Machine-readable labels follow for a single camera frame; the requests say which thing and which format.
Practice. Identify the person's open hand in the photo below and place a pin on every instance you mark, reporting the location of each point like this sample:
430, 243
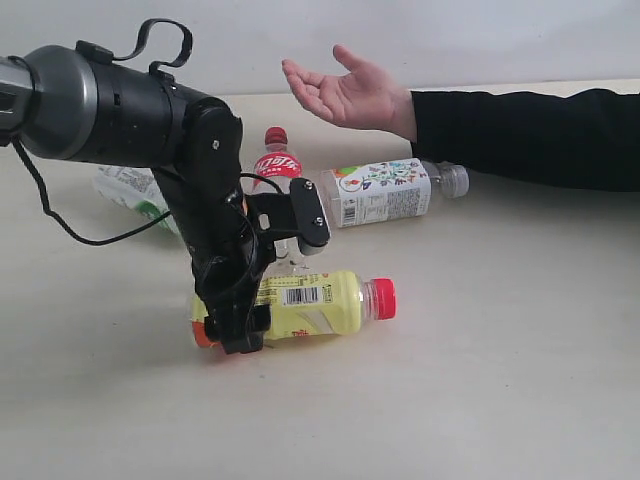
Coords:
365, 98

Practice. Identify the floral white label bottle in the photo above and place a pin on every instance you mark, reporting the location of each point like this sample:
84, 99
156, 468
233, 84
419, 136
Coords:
390, 190

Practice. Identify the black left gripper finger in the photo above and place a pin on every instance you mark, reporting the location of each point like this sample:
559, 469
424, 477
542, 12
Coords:
236, 321

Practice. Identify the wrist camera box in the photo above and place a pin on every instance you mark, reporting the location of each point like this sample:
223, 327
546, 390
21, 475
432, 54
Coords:
298, 214

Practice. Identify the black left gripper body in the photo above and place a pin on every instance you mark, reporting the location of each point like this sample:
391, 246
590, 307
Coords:
200, 182

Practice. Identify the black sleeved forearm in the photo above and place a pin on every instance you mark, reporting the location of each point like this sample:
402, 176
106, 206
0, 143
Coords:
589, 140

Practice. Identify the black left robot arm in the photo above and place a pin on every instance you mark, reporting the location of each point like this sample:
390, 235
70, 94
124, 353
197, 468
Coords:
79, 105

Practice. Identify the yellow label juice bottle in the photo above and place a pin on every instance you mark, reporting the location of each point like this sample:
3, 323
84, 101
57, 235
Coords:
337, 303

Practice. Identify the green white label bottle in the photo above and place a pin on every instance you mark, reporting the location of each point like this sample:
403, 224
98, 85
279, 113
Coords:
133, 188

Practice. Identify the red label cola bottle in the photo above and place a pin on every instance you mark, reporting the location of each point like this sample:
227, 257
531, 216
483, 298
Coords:
279, 164

